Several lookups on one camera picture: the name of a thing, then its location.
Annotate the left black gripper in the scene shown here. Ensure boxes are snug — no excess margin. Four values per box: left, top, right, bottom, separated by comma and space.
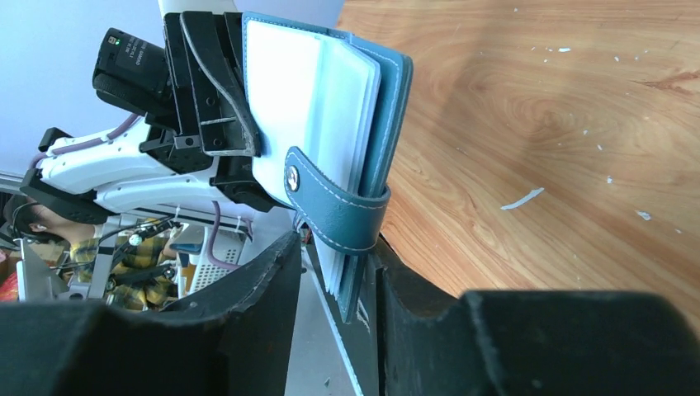
163, 11, 260, 158

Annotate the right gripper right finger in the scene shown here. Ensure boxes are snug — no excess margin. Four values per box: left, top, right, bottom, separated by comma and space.
373, 240, 699, 395

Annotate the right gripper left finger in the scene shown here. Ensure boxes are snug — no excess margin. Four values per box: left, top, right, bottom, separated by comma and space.
1, 231, 301, 395

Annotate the blue card holder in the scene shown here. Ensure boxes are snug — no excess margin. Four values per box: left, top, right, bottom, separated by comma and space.
242, 12, 414, 322

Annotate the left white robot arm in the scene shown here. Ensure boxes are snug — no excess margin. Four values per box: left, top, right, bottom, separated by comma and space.
20, 1, 278, 224

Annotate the white perforated basket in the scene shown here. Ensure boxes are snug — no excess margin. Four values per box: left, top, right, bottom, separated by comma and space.
187, 226, 247, 296

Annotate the person in yellow plaid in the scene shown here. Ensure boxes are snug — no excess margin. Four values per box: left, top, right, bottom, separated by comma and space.
2, 195, 177, 311

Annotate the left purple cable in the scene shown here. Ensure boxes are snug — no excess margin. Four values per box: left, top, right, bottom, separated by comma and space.
30, 113, 144, 167

